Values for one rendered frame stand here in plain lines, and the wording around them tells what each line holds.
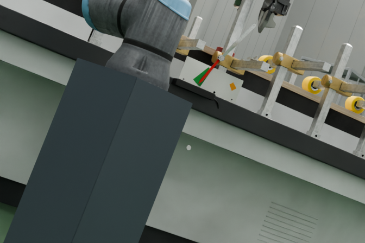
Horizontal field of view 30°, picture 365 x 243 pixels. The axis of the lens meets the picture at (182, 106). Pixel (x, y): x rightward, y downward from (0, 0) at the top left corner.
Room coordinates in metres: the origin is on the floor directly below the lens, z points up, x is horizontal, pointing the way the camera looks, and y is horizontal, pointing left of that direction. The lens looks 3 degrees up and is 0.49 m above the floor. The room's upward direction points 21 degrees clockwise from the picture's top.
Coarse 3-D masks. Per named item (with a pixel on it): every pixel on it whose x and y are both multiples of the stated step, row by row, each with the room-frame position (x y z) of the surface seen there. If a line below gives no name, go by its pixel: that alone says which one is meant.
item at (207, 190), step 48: (0, 0) 2.59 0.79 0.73; (48, 0) 2.65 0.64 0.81; (0, 96) 2.64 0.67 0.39; (48, 96) 2.69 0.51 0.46; (240, 96) 2.96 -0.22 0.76; (288, 96) 3.03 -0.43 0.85; (0, 144) 2.66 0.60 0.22; (192, 144) 2.91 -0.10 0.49; (336, 144) 3.14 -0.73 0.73; (0, 192) 2.71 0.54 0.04; (192, 192) 2.94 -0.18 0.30; (240, 192) 3.01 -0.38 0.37; (288, 192) 3.09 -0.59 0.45; (144, 240) 2.93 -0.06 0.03; (192, 240) 2.97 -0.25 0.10; (240, 240) 3.04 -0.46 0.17; (288, 240) 3.12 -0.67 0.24; (336, 240) 3.21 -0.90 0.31
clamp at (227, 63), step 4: (216, 52) 2.68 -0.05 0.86; (220, 52) 2.68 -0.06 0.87; (212, 56) 2.70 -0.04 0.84; (216, 56) 2.66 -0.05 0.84; (228, 56) 2.67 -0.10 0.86; (212, 60) 2.68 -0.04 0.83; (216, 60) 2.66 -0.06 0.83; (224, 60) 2.67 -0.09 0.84; (228, 60) 2.68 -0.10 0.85; (232, 60) 2.68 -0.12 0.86; (220, 64) 2.67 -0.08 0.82; (224, 64) 2.67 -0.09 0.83; (228, 64) 2.68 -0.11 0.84; (228, 68) 2.68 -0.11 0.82; (232, 68) 2.69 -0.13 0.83; (236, 72) 2.70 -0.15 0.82; (240, 72) 2.70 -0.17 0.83
